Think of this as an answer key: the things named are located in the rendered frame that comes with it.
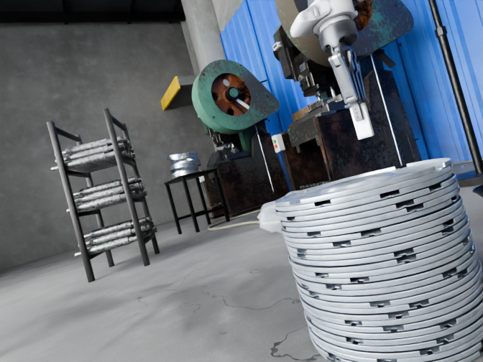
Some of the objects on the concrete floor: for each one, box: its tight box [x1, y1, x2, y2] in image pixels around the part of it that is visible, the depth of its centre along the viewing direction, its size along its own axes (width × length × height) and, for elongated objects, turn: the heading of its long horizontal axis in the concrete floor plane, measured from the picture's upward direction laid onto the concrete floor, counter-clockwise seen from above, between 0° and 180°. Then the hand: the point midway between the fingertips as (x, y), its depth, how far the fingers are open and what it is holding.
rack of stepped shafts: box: [47, 108, 160, 283], centre depth 210 cm, size 43×46×95 cm
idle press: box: [192, 60, 290, 220], centre depth 420 cm, size 153×99×174 cm, turn 33°
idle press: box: [272, 0, 422, 191], centre depth 265 cm, size 153×99×174 cm, turn 28°
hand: (361, 121), depth 68 cm, fingers closed
